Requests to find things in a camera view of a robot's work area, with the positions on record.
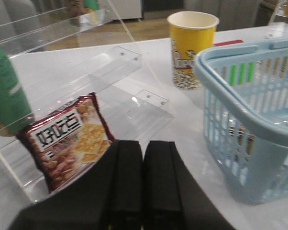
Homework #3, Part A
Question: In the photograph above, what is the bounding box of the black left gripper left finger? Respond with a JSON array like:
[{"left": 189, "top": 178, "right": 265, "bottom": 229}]
[{"left": 103, "top": 140, "right": 143, "bottom": 230}]

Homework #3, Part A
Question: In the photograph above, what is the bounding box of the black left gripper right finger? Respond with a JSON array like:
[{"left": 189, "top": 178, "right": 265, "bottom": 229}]
[{"left": 143, "top": 141, "right": 182, "bottom": 230}]

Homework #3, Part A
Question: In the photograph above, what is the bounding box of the light blue plastic basket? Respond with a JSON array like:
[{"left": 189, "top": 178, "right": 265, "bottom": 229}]
[{"left": 194, "top": 37, "right": 288, "bottom": 203}]

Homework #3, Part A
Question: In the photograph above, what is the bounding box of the maroon cracker snack bag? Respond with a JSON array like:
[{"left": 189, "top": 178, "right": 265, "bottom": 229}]
[{"left": 16, "top": 92, "right": 114, "bottom": 192}]

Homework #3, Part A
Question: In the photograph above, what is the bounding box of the green cartoon snack bag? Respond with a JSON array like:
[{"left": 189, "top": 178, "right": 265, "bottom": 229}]
[{"left": 0, "top": 48, "right": 34, "bottom": 137}]

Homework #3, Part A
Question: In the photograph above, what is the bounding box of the yellow popcorn paper cup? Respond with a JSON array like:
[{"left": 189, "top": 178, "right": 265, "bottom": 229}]
[{"left": 167, "top": 11, "right": 220, "bottom": 90}]

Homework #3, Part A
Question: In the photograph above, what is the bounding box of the clear acrylic left shelf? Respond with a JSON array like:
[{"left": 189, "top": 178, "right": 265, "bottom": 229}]
[{"left": 0, "top": 0, "right": 172, "bottom": 208}]

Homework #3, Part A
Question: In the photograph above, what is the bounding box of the clear acrylic shelf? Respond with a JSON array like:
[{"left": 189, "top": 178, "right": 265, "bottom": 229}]
[
  {"left": 261, "top": 0, "right": 288, "bottom": 38},
  {"left": 0, "top": 0, "right": 172, "bottom": 208}
]

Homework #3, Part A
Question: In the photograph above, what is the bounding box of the white cabinet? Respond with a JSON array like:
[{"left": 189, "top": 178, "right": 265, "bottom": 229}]
[{"left": 98, "top": 0, "right": 142, "bottom": 20}]

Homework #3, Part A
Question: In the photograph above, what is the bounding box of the clear acrylic right shelf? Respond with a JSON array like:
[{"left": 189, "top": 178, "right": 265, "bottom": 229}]
[{"left": 261, "top": 0, "right": 288, "bottom": 38}]

